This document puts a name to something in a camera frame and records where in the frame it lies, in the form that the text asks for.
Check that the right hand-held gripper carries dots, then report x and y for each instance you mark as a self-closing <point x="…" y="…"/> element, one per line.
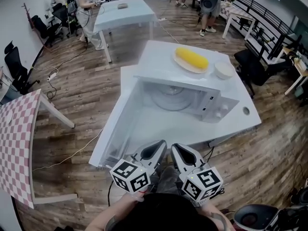
<point x="202" y="184"/>

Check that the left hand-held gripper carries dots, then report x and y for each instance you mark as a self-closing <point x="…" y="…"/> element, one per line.
<point x="130" y="174"/>

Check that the clear glass turntable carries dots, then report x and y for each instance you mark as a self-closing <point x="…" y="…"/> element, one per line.
<point x="168" y="103"/>

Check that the person's right forearm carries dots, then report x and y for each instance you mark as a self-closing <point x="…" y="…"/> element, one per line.
<point x="216" y="215"/>

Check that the person's left forearm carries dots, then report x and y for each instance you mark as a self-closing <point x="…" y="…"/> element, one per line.
<point x="113" y="213"/>

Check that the person's camouflage trousers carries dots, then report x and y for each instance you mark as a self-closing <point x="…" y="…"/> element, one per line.
<point x="168" y="179"/>

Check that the person's black shirt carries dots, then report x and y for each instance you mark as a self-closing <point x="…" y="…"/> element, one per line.
<point x="163" y="213"/>

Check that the black white backpack unit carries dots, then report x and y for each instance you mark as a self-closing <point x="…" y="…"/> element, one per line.
<point x="255" y="219"/>

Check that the white microwave oven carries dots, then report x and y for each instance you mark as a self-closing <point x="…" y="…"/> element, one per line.
<point x="158" y="59"/>

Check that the beige oval plate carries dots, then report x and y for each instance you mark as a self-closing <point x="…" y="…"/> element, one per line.
<point x="178" y="62"/>

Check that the white bowl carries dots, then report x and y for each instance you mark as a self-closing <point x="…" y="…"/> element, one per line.
<point x="223" y="70"/>

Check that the yellow corn cob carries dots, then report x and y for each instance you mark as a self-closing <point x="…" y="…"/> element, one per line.
<point x="192" y="59"/>

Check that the white table under checkered cloth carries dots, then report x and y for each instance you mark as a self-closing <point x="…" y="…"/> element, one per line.
<point x="57" y="114"/>

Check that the black office chair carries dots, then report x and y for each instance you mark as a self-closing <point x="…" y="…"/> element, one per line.
<point x="252" y="68"/>
<point x="61" y="18"/>

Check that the white power strip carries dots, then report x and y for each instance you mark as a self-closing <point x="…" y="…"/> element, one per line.
<point x="52" y="76"/>

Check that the pale blue table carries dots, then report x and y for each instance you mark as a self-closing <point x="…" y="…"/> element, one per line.
<point x="120" y="17"/>

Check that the wooden top table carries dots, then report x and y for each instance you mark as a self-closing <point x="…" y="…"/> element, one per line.
<point x="300" y="71"/>

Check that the small brown object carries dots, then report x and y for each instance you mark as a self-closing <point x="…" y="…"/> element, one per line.
<point x="122" y="6"/>

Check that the white round disc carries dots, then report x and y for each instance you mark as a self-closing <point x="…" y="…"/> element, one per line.
<point x="8" y="117"/>

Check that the black metal railing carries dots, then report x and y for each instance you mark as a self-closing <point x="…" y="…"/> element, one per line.
<point x="264" y="20"/>

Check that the black high back chair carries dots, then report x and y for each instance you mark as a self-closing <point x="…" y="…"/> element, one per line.
<point x="16" y="66"/>

